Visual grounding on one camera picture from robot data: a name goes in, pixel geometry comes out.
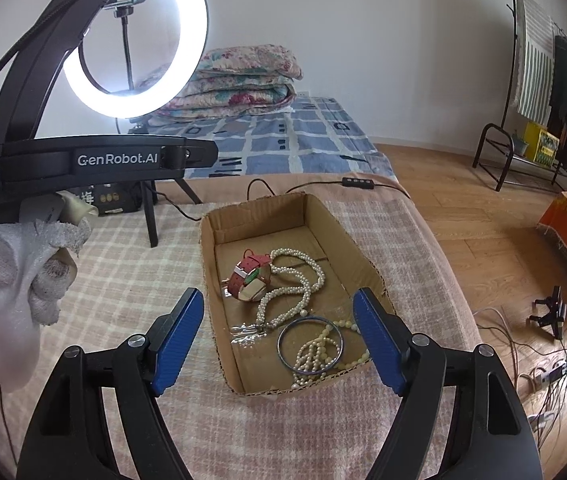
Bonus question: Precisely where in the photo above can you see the floor cables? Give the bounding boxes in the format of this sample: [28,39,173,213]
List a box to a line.
[473,305,567,443]

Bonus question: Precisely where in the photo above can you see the cardboard box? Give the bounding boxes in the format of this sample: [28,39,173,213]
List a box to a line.
[198,191,389,395]

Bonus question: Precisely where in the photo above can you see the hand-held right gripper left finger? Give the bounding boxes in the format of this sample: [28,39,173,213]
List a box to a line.
[22,287,206,480]

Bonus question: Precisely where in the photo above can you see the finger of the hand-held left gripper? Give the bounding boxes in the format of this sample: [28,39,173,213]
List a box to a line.
[182,138,218,169]

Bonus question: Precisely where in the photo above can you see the power strip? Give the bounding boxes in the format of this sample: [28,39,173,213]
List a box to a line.
[533,362,567,387]

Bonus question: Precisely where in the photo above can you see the striped hanging cloth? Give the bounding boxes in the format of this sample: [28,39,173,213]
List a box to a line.
[516,0,557,123]

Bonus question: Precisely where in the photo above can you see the pink plaid blanket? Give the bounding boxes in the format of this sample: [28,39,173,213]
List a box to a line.
[0,172,481,480]

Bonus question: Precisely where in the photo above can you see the black printed bag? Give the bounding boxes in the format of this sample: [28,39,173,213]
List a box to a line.
[64,182,143,217]

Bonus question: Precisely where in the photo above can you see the blue bangle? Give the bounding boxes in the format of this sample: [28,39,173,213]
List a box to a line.
[278,316,345,373]

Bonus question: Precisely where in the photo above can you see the white pearl necklace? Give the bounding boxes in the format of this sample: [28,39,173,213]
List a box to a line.
[255,247,325,333]

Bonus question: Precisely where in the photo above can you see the white ring light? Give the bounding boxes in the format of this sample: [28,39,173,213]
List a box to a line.
[64,0,209,121]

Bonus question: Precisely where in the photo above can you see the cream pearl necklace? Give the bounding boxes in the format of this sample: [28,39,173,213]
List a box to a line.
[291,327,341,389]

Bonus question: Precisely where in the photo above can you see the red strap watch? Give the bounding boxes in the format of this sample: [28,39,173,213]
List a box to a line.
[224,249,274,303]

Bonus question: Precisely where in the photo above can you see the yellow box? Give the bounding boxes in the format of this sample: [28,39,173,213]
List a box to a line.
[522,121,560,163]

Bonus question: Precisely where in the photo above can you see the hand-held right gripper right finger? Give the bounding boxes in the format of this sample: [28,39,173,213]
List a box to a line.
[352,287,544,480]

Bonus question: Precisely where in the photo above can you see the black tripod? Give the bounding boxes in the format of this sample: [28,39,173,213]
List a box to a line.
[128,117,204,248]

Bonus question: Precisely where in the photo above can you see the black metal clothes rack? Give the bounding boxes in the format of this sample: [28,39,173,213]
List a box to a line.
[473,0,567,193]

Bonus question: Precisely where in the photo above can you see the small black floor stand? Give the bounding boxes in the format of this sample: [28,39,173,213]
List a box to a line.
[528,285,567,341]

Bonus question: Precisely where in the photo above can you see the blue checked bedsheet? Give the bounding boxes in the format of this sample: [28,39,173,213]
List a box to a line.
[141,96,411,196]

